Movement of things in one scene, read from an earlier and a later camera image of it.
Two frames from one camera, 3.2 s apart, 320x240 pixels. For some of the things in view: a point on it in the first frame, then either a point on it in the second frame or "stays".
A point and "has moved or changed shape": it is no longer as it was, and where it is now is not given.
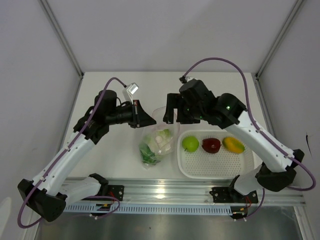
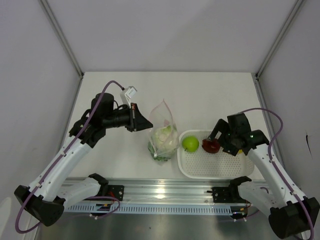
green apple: (191, 143) stays
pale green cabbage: (159, 141) has moved or changed shape
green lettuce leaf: (148, 155) → (153, 152)
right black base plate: (227, 195) stays
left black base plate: (116, 191) stays
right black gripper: (175, 100) → (221, 126)
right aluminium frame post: (297, 6) stays
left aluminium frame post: (62, 36) stays
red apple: (211, 145) stays
